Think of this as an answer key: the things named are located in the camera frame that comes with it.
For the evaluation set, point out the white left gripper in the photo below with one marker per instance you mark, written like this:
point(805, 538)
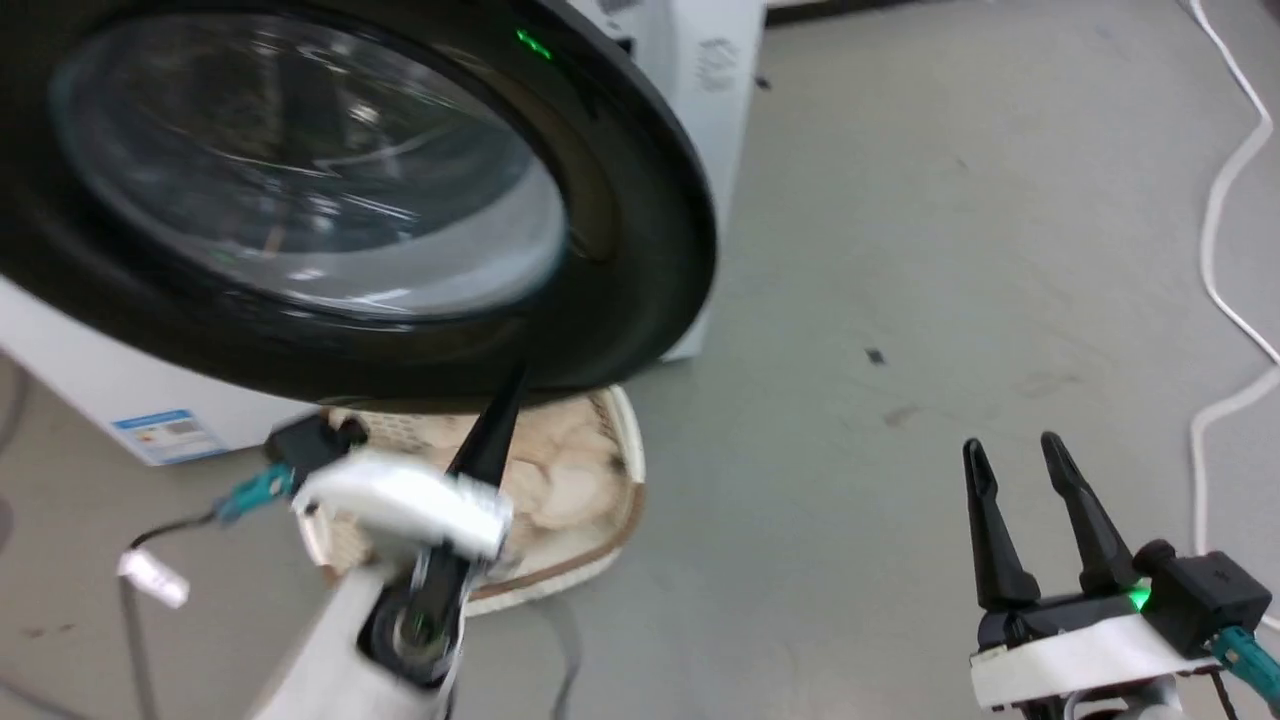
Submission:
point(400, 505)

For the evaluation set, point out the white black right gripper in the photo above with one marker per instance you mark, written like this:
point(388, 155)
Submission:
point(1080, 655)

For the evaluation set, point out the black round glass washer door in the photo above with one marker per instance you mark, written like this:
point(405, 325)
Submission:
point(640, 230)

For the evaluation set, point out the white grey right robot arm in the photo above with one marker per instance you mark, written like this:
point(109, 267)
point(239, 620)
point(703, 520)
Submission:
point(1110, 705)

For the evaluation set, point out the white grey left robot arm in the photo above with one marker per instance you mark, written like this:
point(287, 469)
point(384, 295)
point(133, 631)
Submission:
point(360, 650)

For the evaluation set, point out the white washing machine body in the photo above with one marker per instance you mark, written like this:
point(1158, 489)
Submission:
point(715, 120)

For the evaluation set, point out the beige cloth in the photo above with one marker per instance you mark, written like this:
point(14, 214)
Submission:
point(570, 480)

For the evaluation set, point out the cream woven laundry basket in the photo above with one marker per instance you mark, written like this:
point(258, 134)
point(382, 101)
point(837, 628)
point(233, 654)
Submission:
point(612, 520)

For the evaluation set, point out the blue energy label sticker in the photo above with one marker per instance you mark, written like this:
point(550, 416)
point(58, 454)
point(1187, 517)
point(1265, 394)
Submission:
point(168, 436)

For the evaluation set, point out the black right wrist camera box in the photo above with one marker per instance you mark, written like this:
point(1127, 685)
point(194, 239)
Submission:
point(1205, 595)

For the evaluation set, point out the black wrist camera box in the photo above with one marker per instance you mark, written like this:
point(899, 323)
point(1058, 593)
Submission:
point(312, 440)
point(1205, 595)

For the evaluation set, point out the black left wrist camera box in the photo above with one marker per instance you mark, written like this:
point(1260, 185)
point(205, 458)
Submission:
point(312, 440)

